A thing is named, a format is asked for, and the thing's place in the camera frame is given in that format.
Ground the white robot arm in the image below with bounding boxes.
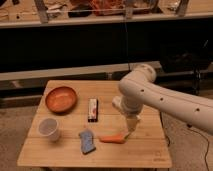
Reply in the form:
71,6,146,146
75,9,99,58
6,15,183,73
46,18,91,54
118,64,213,135

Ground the orange carrot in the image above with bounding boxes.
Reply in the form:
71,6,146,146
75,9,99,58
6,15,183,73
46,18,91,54
99,132,130,144

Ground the white plastic bottle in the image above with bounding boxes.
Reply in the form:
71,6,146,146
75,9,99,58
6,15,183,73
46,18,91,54
112,96,122,110

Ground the black and white box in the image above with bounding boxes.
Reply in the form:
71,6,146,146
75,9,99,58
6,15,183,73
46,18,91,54
88,98,98,122

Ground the blue sponge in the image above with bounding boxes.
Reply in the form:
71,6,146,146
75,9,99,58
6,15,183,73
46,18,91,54
79,130,96,154

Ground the wooden folding table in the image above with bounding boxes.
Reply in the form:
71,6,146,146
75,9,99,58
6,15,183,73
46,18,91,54
17,80,172,168

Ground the orange wooden bowl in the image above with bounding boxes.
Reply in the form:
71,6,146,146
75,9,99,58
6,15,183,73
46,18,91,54
45,86,77,113

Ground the translucent plastic cup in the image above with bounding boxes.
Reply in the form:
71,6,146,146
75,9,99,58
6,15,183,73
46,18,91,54
38,118,60,142

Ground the black cable on floor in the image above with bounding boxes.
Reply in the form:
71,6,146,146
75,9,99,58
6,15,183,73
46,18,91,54
186,123,212,171

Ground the black hanging cable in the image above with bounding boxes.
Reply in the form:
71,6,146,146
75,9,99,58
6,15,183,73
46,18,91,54
123,16,132,73

